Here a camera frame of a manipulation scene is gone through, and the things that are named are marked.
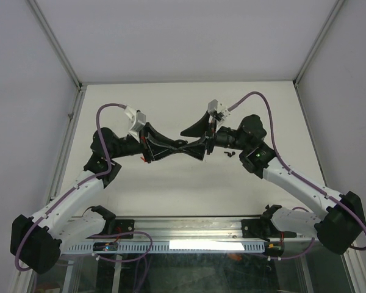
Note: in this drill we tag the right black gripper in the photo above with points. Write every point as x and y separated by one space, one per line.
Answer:
196 149

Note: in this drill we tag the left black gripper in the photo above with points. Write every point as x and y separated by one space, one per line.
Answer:
154 135

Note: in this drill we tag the black earbud charging case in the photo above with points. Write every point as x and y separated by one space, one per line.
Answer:
179 143

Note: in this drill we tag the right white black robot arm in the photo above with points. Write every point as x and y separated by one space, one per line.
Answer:
335 219

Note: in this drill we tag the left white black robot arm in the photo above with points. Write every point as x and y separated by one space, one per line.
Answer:
38 241

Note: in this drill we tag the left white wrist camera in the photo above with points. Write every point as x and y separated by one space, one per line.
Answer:
137 121

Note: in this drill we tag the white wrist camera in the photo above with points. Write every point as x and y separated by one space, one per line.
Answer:
137 121
218 111

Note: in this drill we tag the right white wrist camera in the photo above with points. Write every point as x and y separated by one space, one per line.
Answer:
218 111

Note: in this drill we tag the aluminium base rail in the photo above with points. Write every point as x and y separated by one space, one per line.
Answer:
214 228

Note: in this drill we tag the left aluminium frame post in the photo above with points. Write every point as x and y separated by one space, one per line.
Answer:
54 42

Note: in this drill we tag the aluminium frame post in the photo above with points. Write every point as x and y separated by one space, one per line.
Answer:
324 30
54 42

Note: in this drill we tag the white slotted cable duct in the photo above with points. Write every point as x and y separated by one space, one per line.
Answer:
174 246

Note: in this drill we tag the right aluminium frame post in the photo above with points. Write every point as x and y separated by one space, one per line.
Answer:
324 30

